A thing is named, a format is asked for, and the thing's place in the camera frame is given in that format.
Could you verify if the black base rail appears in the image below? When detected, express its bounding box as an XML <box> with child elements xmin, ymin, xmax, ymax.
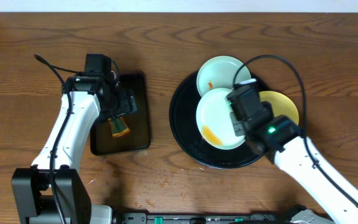
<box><xmin>113</xmin><ymin>211</ymin><xmax>332</xmax><ymax>224</ymax></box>

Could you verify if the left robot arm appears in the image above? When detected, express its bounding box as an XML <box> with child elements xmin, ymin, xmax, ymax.
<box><xmin>11</xmin><ymin>77</ymin><xmax>137</xmax><ymax>223</ymax></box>

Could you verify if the right black cable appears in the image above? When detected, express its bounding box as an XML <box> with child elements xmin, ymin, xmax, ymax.
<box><xmin>232</xmin><ymin>54</ymin><xmax>358</xmax><ymax>218</ymax></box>

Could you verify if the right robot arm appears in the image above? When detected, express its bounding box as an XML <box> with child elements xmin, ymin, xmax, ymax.
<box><xmin>229</xmin><ymin>100</ymin><xmax>358</xmax><ymax>223</ymax></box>

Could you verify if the light blue plate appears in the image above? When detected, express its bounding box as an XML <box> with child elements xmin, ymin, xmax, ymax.
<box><xmin>196</xmin><ymin>88</ymin><xmax>245</xmax><ymax>151</ymax></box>
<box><xmin>196</xmin><ymin>55</ymin><xmax>243</xmax><ymax>96</ymax></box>

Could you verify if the yellow plate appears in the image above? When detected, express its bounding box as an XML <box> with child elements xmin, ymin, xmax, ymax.
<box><xmin>259</xmin><ymin>91</ymin><xmax>299</xmax><ymax>125</ymax></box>

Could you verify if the black rectangular water tray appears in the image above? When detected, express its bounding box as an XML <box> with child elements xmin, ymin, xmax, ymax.
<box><xmin>90</xmin><ymin>73</ymin><xmax>151</xmax><ymax>156</ymax></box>

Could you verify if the green orange sponge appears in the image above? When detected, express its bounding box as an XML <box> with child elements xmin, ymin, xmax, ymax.
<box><xmin>108</xmin><ymin>117</ymin><xmax>130</xmax><ymax>138</ymax></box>

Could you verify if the left black cable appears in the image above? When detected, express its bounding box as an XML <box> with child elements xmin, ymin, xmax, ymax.
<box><xmin>33</xmin><ymin>53</ymin><xmax>121</xmax><ymax>224</ymax></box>

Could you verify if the round black tray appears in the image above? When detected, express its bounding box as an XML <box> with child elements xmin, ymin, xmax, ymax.
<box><xmin>169</xmin><ymin>71</ymin><xmax>262</xmax><ymax>169</ymax></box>

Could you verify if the black cable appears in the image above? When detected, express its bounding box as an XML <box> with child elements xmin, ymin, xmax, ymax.
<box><xmin>33</xmin><ymin>53</ymin><xmax>121</xmax><ymax>224</ymax></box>
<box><xmin>232</xmin><ymin>54</ymin><xmax>358</xmax><ymax>218</ymax></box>

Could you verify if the light blue plate top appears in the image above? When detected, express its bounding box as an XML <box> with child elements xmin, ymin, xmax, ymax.
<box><xmin>196</xmin><ymin>55</ymin><xmax>243</xmax><ymax>96</ymax></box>

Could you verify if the light blue plate bottom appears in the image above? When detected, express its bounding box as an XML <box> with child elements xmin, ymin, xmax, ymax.
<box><xmin>196</xmin><ymin>88</ymin><xmax>245</xmax><ymax>151</ymax></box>

